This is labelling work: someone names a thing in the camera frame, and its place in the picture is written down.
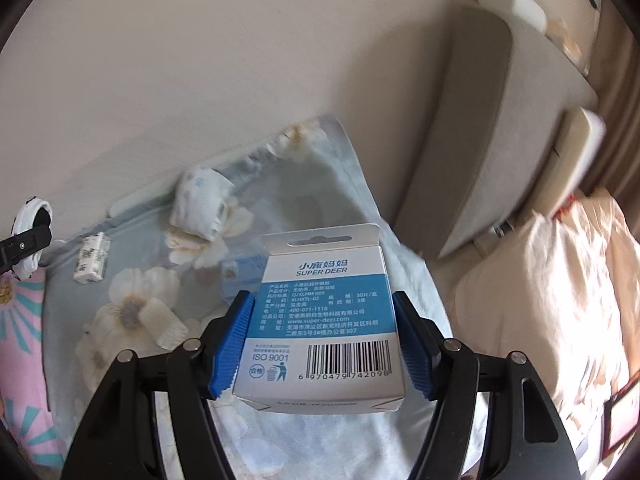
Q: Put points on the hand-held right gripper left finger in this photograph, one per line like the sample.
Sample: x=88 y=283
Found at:
x=231 y=352

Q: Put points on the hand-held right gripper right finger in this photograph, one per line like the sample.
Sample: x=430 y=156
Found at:
x=414 y=347

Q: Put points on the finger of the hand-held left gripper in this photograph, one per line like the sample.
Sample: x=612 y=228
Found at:
x=22 y=250

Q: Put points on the white dotted sock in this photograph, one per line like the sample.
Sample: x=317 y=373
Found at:
x=31 y=210

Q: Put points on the white and blue carton box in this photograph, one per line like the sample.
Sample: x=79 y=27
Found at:
x=325 y=320

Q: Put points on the small white tissue packet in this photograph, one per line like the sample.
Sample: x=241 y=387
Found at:
x=91 y=259

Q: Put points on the pink printed cloth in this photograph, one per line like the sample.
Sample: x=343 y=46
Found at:
x=22 y=360

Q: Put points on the peach quilt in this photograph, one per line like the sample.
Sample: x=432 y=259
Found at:
x=540 y=300

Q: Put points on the rolled white patterned socks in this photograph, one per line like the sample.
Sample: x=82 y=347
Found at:
x=197 y=200

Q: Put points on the red framed board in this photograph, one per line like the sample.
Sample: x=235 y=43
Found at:
x=619 y=422

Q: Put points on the grey padded headboard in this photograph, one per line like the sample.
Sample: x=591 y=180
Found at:
x=495 y=130

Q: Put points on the cream pillow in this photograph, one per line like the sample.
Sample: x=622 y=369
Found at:
x=575 y=160

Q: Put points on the beige curtain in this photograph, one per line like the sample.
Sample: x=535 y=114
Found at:
x=620 y=90

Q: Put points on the white foam cushion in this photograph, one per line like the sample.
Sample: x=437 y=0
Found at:
x=510 y=2

